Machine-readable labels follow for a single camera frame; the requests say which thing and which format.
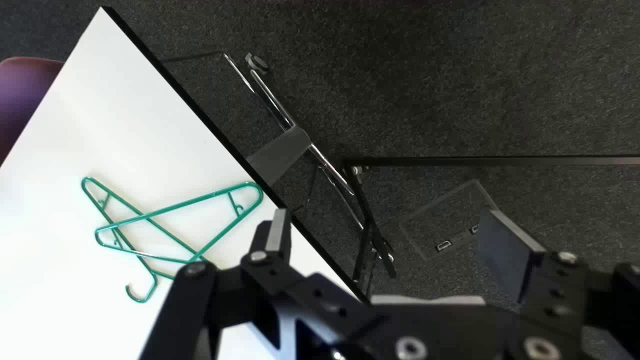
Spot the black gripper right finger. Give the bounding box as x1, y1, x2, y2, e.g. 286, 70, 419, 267
476, 208, 640, 356

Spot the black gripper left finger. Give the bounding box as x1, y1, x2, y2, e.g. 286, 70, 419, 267
139, 206, 367, 360

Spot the metal clothes rack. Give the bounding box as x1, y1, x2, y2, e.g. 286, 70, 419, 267
163, 50, 399, 285

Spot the purple chair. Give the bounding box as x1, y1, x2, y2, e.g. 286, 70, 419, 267
0, 55, 66, 166

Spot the black floor frame bar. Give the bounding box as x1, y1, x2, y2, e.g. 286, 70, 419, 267
341, 154, 640, 167

